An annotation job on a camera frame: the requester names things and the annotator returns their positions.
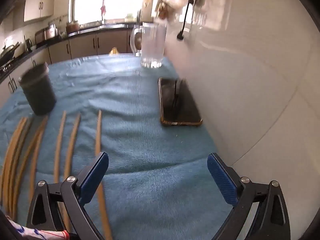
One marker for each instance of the blue towel table cover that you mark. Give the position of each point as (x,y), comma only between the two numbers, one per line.
(140,135)

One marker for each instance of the kitchen window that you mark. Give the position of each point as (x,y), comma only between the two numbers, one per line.
(120,0)

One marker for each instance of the yellow plastic bag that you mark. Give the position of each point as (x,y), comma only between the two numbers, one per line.
(114,51)

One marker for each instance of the clear plastic food bag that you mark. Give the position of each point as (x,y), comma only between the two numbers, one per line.
(162,10)

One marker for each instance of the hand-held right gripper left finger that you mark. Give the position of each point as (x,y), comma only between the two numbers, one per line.
(93,177)

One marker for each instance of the beige wall cabinets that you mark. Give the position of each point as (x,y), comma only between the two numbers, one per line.
(40,6)

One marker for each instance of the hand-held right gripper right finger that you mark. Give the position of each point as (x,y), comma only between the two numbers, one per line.
(222,180)

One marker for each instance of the gas stove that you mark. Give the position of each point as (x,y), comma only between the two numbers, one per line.
(5,68)

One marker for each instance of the brown clay pot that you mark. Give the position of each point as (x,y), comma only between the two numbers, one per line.
(72,27)

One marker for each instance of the bunch of wooden chopsticks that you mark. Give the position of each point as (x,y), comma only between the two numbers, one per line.
(98,135)

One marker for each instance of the electric kettle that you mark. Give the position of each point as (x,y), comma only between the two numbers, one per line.
(28,44)

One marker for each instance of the printed white clothing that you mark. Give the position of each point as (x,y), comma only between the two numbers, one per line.
(22,231)

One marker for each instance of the small green plant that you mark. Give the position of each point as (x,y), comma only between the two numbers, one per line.
(128,16)

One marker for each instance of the silver rice cooker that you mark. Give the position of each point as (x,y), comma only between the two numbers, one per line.
(51,32)

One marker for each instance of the black kitchen countertop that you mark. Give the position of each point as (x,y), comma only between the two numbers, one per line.
(110,26)

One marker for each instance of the smartphone in brown case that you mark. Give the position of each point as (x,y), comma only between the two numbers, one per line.
(180,105)

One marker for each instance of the dark utensil holder cup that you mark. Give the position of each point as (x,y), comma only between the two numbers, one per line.
(40,92)

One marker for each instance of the clear glass mug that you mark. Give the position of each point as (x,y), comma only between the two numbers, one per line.
(152,47)

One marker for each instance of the pink cloth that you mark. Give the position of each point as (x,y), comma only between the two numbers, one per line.
(103,9)

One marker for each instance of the black wok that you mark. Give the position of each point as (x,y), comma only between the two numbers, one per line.
(7,51)

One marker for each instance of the beige base cabinets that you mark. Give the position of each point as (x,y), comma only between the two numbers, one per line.
(82,45)

